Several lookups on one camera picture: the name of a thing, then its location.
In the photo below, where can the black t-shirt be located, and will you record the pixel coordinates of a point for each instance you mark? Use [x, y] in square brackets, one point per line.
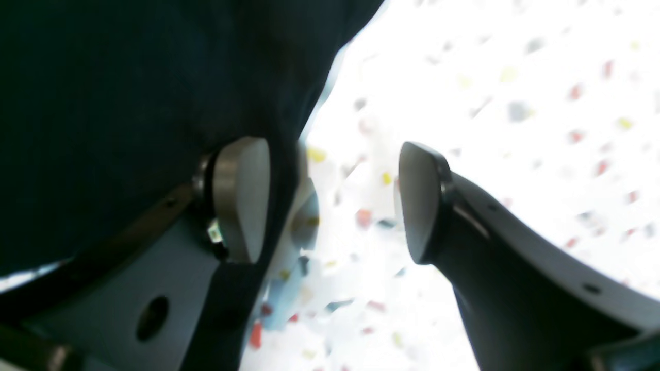
[108, 106]

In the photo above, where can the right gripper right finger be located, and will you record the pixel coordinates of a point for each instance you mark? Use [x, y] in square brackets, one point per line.
[525, 304]

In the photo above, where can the terrazzo patterned tablecloth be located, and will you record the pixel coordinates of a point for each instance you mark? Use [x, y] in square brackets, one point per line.
[551, 107]

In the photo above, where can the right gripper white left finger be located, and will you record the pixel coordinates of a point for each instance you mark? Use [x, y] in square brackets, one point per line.
[133, 303]

